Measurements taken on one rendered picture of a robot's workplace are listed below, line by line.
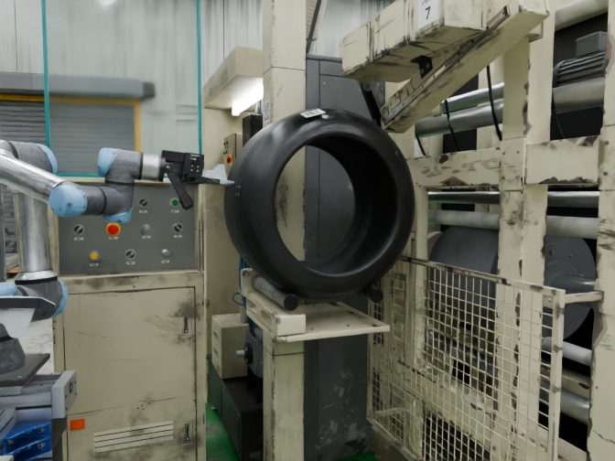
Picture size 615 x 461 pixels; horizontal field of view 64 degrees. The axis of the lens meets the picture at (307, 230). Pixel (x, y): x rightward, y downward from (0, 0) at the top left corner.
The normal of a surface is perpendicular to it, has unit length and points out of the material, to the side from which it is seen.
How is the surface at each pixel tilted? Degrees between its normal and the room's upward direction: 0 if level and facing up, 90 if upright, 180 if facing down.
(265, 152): 65
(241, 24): 90
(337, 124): 79
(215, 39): 90
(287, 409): 90
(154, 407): 90
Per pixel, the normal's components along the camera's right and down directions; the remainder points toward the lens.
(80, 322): 0.36, 0.07
